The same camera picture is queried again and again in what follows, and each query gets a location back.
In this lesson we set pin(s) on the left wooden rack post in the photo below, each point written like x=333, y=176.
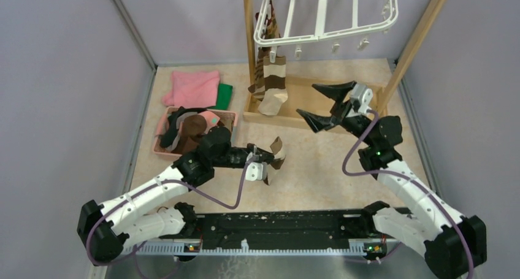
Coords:
x=249, y=30

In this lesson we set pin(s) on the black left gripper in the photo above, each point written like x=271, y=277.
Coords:
x=265, y=157

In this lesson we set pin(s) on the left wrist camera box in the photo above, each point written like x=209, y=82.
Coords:
x=257, y=171

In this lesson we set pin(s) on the wooden rack post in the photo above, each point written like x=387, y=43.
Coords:
x=249, y=30
x=409, y=52

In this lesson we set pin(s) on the pink patterned sock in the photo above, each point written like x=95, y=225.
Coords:
x=210, y=118

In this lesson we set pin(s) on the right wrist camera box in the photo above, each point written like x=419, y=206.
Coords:
x=360, y=97

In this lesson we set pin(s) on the white cable duct strip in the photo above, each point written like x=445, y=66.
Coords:
x=192, y=248

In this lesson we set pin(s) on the wooden rack base tray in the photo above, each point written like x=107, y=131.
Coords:
x=301, y=95

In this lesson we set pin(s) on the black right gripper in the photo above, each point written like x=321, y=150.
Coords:
x=319, y=123

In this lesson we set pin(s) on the right wooden rack post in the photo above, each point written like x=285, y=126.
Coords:
x=409, y=52

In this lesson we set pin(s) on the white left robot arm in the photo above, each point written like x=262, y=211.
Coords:
x=107, y=228

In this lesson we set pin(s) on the white clip drying hanger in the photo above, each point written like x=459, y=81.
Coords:
x=390, y=13

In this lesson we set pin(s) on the cream brown block sock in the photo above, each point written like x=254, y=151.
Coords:
x=271, y=91

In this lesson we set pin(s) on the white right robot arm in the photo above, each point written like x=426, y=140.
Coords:
x=452, y=244

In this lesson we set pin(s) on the green cloth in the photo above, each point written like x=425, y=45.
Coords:
x=224, y=97

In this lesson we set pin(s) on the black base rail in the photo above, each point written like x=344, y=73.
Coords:
x=351, y=223

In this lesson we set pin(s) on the pink towel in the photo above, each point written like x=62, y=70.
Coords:
x=192, y=89

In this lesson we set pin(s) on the pink perforated basket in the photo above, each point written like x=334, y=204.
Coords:
x=170, y=122

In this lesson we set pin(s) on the brown beige striped sock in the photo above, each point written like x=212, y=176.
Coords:
x=271, y=30

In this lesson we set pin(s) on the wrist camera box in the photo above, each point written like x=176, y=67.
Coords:
x=360, y=97
x=257, y=171

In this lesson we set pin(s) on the dark brown sock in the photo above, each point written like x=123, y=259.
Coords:
x=191, y=131

